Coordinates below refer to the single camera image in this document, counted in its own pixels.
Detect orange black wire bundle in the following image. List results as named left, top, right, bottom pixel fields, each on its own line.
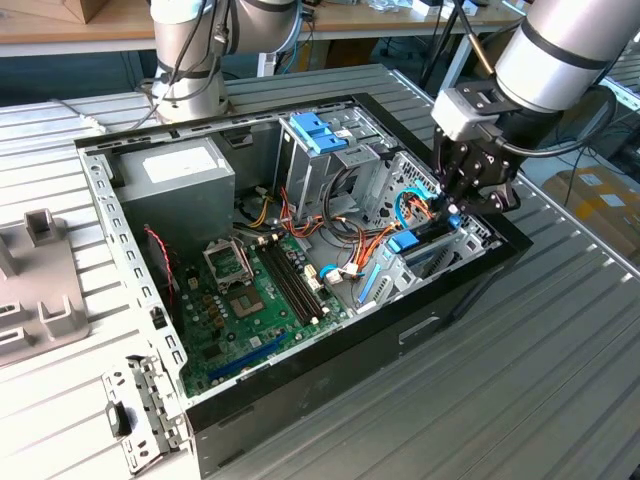
left=278, top=187, right=391, bottom=251

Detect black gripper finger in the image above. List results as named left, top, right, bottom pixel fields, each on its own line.
left=447, top=180, right=522, bottom=217
left=432, top=127, right=474, bottom=206

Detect black tripod stand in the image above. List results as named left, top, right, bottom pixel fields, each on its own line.
left=418, top=0, right=464, bottom=105

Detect white board connector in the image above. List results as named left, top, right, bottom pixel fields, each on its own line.
left=302, top=263, right=322, bottom=295

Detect wooden desk white legs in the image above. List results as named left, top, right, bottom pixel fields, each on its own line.
left=0, top=0, right=526, bottom=99

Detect blue expansion slot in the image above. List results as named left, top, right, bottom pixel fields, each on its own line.
left=206, top=331, right=291, bottom=385

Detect CPU socket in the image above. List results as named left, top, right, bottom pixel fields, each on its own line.
left=227, top=284, right=267, bottom=322

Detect metal optical drive cage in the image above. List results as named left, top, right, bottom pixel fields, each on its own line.
left=272, top=105, right=397, bottom=227

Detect metal socket cover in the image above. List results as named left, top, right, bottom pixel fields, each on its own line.
left=201, top=237, right=255, bottom=295

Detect open black PC case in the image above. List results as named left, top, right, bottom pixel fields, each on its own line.
left=73, top=92, right=534, bottom=480

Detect black camera cable with plug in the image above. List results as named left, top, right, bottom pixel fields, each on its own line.
left=477, top=84, right=619, bottom=159

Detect short blue wire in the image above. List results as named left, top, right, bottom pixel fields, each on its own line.
left=318, top=263, right=346, bottom=287

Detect thin arm cable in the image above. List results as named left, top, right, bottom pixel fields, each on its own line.
left=47, top=0, right=236, bottom=132

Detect grey metal disk bay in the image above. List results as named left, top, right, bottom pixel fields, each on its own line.
left=355, top=218, right=502, bottom=314

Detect cardboard box with labels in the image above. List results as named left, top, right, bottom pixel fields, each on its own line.
left=541, top=167, right=640, bottom=261

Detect grey parts rack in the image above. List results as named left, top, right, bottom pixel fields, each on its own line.
left=0, top=209, right=95, bottom=372

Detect hard disk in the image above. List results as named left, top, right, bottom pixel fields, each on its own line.
left=357, top=212, right=464, bottom=306

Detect blue drive cage latch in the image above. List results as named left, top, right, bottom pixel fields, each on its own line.
left=288, top=112, right=348, bottom=157

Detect yellow black power wires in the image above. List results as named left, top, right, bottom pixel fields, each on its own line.
left=238, top=194, right=275, bottom=230

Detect green motherboard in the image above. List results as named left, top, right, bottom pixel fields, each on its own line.
left=177, top=230, right=352, bottom=400

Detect black RAM slot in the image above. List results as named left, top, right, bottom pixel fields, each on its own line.
left=257, top=243, right=314, bottom=326
left=273, top=237, right=327, bottom=316
left=268, top=239, right=322, bottom=319
left=263, top=241, right=318, bottom=323

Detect orange disk power wire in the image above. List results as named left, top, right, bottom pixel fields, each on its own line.
left=352, top=195, right=446, bottom=301

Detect blue data wire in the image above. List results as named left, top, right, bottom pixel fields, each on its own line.
left=392, top=180, right=442, bottom=234

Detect grey power supply unit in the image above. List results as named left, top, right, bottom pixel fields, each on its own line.
left=115, top=135, right=237, bottom=261

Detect small brown cardboard box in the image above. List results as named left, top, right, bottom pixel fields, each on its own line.
left=29, top=0, right=109, bottom=25

